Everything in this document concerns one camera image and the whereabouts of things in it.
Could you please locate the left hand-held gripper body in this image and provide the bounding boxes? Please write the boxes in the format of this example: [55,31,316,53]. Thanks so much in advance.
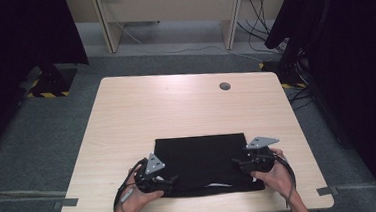
[132,150,175,195]

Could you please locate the black curtain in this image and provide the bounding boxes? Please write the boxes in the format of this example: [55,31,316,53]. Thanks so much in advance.
[0,0,96,157]
[262,0,376,212]

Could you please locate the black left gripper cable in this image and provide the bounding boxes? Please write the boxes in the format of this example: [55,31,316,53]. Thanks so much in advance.
[109,157,151,212]

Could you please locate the black garment with white lining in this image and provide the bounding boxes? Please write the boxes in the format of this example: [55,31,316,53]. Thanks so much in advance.
[152,131,266,200]

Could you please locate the beige background desk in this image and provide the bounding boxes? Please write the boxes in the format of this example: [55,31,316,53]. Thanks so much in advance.
[63,0,300,62]

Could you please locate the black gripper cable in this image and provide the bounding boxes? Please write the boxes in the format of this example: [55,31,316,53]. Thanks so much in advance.
[109,157,151,212]
[272,152,299,211]

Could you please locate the black floor cables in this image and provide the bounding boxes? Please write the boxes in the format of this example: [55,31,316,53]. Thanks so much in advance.
[234,0,291,57]

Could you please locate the person's left hand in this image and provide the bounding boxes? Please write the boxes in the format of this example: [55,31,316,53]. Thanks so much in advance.
[117,163,166,212]

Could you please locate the person's right hand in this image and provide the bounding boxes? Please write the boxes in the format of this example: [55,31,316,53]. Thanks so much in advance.
[248,146,298,204]

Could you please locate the striped black stand base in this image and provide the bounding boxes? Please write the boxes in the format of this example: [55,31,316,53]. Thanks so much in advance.
[257,49,311,92]
[22,62,80,100]

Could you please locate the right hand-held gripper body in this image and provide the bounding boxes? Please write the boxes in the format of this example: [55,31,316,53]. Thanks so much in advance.
[237,135,283,176]

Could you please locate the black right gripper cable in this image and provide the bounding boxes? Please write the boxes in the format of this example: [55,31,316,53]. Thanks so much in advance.
[272,152,299,211]

